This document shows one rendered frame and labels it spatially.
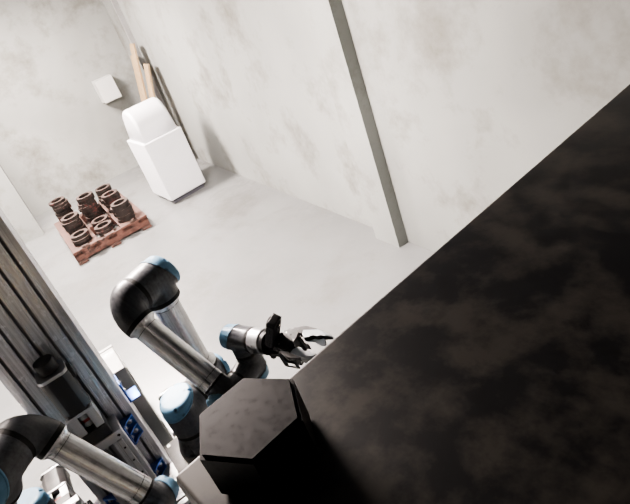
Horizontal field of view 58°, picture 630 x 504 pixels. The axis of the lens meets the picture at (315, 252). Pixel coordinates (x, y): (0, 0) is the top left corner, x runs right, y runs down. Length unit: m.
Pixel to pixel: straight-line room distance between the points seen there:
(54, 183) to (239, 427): 8.74
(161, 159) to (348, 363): 6.47
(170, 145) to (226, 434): 6.57
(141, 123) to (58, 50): 2.45
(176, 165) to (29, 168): 2.72
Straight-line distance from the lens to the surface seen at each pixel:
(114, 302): 1.69
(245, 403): 0.50
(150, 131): 6.95
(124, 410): 2.02
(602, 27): 2.76
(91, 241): 6.75
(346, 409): 0.53
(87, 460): 1.60
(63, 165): 9.14
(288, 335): 1.55
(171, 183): 7.05
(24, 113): 9.00
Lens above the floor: 2.38
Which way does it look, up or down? 29 degrees down
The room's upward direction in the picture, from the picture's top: 21 degrees counter-clockwise
